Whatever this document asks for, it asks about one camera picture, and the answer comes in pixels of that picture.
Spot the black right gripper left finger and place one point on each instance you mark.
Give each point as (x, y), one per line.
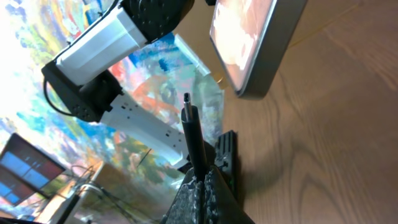
(187, 206)

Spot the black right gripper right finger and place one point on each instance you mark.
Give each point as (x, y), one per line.
(220, 206)

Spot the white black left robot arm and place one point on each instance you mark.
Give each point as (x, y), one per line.
(84, 77)

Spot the colourful abstract backdrop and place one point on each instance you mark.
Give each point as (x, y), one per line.
(156, 77)

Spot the computer monitor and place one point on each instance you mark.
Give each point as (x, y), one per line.
(25, 170)

